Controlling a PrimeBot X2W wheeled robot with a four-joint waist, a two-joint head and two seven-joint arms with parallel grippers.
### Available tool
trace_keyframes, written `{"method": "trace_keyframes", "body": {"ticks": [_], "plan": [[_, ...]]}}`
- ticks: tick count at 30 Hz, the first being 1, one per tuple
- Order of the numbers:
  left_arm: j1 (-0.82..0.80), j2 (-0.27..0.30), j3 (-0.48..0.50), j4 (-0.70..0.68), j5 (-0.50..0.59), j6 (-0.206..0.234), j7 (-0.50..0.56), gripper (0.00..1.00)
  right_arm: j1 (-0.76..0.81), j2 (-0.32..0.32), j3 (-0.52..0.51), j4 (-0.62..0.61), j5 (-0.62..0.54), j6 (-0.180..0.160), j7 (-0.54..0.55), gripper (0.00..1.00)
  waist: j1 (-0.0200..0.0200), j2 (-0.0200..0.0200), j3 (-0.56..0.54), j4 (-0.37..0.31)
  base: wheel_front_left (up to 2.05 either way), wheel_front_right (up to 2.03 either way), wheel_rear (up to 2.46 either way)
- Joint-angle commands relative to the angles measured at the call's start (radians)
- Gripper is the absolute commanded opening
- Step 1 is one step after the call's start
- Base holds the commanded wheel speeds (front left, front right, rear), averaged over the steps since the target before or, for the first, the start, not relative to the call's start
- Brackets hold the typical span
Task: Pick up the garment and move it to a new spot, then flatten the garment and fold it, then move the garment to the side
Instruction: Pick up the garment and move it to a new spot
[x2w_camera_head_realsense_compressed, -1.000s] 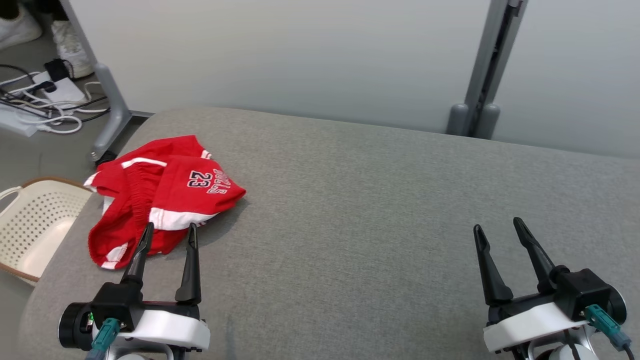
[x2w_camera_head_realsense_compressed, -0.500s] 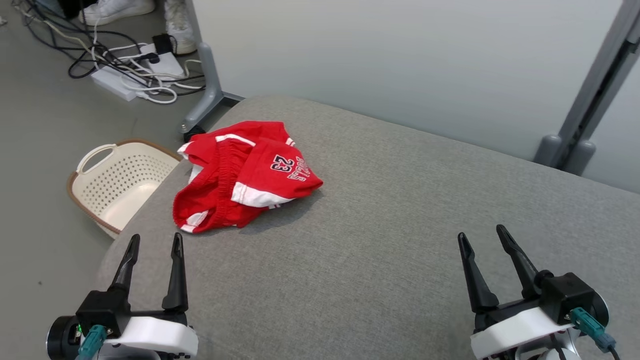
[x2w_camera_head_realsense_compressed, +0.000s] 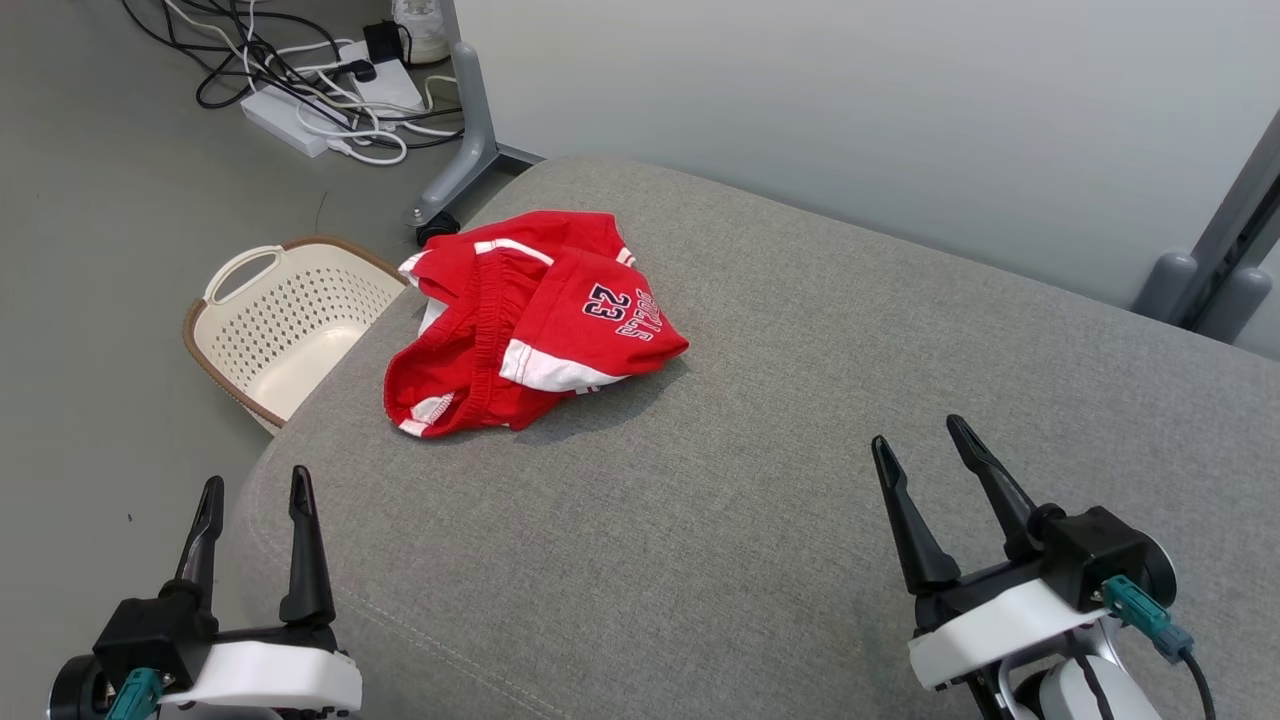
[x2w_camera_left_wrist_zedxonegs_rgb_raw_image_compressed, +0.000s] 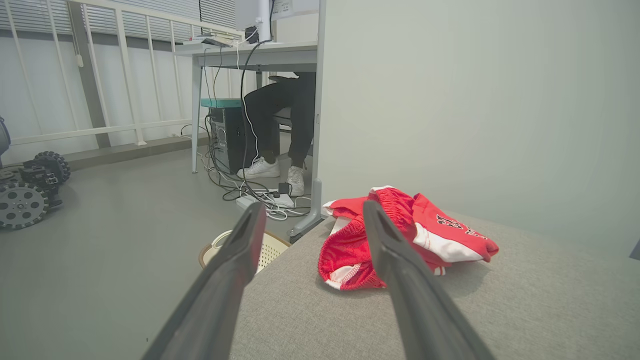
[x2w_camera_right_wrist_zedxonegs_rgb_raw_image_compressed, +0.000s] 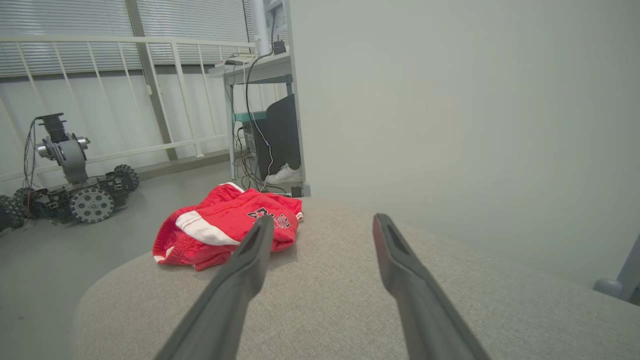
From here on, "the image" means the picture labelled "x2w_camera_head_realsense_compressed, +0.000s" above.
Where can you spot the wide white power strip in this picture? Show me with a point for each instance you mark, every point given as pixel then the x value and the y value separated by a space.
pixel 390 88

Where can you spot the white sneaker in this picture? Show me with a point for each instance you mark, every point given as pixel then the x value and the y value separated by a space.
pixel 422 30

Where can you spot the red Bulls 23 jersey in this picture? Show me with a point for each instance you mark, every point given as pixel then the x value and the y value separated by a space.
pixel 570 232

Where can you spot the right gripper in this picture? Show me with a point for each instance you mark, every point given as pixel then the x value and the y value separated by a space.
pixel 1000 630

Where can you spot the cream perforated laundry basket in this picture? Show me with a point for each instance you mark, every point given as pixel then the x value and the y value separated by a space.
pixel 300 320

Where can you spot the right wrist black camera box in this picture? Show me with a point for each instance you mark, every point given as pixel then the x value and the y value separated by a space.
pixel 1095 555

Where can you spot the grey partition leg with caster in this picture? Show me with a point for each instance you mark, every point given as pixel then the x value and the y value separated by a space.
pixel 470 110

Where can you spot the grey partition joint post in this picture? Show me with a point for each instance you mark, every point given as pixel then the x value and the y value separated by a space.
pixel 1235 215

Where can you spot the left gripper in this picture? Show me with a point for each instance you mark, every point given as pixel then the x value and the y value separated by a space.
pixel 280 675

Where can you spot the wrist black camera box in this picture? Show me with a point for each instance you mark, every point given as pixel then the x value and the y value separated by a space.
pixel 1095 555
pixel 150 630

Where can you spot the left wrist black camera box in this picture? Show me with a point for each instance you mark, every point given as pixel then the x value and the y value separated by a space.
pixel 150 630

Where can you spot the long white power strip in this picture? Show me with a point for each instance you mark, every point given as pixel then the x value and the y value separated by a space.
pixel 285 122

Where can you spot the black power adapter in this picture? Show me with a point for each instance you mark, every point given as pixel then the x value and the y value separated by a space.
pixel 383 42

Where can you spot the red basketball shorts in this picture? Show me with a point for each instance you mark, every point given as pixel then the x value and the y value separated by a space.
pixel 600 335

